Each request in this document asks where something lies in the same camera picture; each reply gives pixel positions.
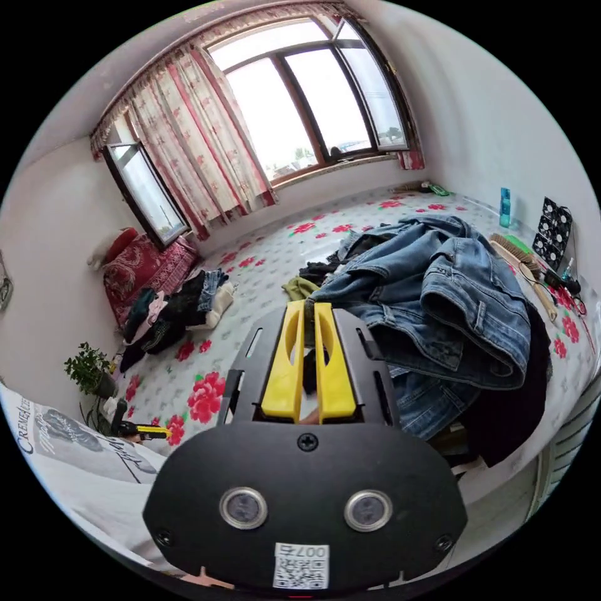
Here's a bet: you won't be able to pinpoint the wooden hand brush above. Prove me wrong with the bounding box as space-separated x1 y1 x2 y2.
488 234 558 323

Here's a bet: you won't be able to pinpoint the potted green plant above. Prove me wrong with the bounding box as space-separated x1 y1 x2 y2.
64 341 118 435

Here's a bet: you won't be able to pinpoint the blue jeans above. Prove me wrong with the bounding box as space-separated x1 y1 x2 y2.
307 213 534 442

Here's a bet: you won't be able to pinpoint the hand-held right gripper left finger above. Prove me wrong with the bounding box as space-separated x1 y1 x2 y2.
261 300 307 420

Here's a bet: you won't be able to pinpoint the window with brown frame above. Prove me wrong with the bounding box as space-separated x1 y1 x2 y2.
204 16 415 188

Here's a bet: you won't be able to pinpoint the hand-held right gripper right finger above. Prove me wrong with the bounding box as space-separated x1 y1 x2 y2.
313 303 356 423

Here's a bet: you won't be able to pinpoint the bed with flowered sheet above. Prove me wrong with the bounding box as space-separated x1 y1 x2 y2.
110 185 600 470

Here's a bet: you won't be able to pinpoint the red patterned cushion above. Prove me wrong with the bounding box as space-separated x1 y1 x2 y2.
102 234 202 329

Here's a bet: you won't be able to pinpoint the red and white flowered curtain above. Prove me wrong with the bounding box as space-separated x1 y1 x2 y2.
89 28 426 241

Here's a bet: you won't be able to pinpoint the person's body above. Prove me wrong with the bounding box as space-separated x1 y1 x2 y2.
0 383 188 576

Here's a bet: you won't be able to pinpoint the pile of folded clothes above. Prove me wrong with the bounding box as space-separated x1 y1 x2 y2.
120 268 235 372

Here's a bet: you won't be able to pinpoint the round red pillow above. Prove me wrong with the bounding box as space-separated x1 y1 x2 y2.
105 227 141 262

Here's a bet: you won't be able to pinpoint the white radiator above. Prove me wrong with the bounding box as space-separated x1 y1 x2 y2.
529 383 601 520

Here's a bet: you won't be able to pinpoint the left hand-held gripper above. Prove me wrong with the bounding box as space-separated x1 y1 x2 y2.
111 398 172 440

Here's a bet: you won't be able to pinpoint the black fan panel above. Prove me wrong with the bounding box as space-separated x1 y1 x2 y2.
532 196 574 272

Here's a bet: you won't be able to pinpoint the open window sash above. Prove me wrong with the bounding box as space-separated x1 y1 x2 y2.
101 140 191 252

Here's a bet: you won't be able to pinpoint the person's right hand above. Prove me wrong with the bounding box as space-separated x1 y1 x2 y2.
180 565 235 590

